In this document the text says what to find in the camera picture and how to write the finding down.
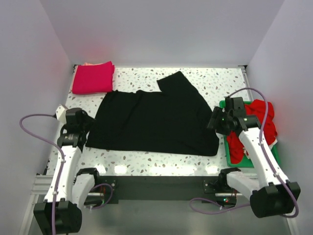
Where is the black t shirt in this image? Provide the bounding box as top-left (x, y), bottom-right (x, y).
top-left (86, 71), bottom-right (219, 157)

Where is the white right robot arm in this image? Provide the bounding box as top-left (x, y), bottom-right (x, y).
top-left (208, 96), bottom-right (301, 218)

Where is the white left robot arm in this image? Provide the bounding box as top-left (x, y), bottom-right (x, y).
top-left (33, 105), bottom-right (101, 235)

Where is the red t shirt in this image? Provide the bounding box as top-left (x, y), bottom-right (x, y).
top-left (226, 99), bottom-right (278, 165)

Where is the green plastic basket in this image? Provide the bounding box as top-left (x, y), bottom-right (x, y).
top-left (219, 100), bottom-right (282, 168)

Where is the folded pink t shirt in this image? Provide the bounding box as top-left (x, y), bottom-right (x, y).
top-left (71, 61), bottom-right (115, 95)

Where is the folded peach t shirt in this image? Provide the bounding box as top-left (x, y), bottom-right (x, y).
top-left (82, 63), bottom-right (103, 66)

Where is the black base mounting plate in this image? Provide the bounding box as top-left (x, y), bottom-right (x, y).
top-left (84, 176), bottom-right (241, 208)

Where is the aluminium rail frame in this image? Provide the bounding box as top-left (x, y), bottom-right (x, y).
top-left (18, 65), bottom-right (300, 235)

